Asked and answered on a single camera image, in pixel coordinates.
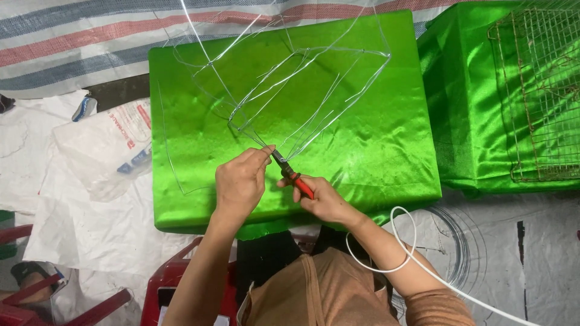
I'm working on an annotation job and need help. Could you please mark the person's right hand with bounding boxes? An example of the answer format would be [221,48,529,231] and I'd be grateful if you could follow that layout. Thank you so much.
[276,175,359,225]

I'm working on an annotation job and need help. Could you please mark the person's left hand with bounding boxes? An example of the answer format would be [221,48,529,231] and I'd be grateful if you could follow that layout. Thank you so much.
[214,144,276,218]

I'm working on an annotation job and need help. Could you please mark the red-handled pliers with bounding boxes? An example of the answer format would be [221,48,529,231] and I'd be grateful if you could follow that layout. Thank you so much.
[271,149,314,200]

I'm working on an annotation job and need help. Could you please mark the bent silver wire frame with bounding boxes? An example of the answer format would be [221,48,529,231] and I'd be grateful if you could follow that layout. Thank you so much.
[168,0,392,163]

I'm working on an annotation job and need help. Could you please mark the green satin covered table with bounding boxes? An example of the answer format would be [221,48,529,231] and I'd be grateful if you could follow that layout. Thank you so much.
[149,10,442,241]

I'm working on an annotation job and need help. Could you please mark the red plastic stool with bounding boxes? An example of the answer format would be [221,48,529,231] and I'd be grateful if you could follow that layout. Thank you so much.
[140,233,318,326]

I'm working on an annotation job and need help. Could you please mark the white printed woven sack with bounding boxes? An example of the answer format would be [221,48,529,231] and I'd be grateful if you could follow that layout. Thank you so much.
[52,97,153,202]

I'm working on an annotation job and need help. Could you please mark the white woven floor sheet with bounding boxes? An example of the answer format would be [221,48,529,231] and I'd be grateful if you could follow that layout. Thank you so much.
[0,90,205,326]

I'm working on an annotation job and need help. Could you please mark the white blue shoe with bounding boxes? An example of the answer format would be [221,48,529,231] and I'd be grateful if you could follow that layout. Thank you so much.
[72,95,98,122]

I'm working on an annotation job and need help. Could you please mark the green satin covered box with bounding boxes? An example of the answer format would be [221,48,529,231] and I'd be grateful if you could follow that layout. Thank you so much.
[417,0,580,195]

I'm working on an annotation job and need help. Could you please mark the striped woven tarp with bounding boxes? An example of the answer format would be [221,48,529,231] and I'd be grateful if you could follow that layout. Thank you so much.
[0,0,458,99]

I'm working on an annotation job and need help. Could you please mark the black sandal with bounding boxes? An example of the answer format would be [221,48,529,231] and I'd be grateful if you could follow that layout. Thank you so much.
[10,261,57,287]

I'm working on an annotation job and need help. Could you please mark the red plastic chair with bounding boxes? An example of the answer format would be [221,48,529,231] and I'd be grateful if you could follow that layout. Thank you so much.
[0,224,132,326]

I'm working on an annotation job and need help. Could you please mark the white cable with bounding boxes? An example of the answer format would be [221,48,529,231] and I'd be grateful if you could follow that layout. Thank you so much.
[346,206,540,326]

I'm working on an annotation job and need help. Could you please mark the coil of silver wire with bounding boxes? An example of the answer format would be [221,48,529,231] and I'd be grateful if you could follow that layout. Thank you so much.
[390,206,488,318]

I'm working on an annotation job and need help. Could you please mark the rusty wire mesh cage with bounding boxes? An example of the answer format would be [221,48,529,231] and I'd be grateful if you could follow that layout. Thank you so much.
[487,5,580,183]

